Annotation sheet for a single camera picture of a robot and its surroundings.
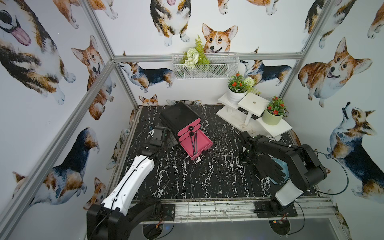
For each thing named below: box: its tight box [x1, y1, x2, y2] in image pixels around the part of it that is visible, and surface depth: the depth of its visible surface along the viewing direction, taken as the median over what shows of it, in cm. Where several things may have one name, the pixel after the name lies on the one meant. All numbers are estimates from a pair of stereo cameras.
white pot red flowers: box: [227, 71, 255, 105], surface depth 93 cm
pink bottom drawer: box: [180, 129, 214, 160], surface depth 100 cm
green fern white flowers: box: [180, 34, 210, 70], surface depth 82 cm
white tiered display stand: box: [216, 92, 292, 142], surface depth 97 cm
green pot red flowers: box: [261, 96, 289, 126], surface depth 85 cm
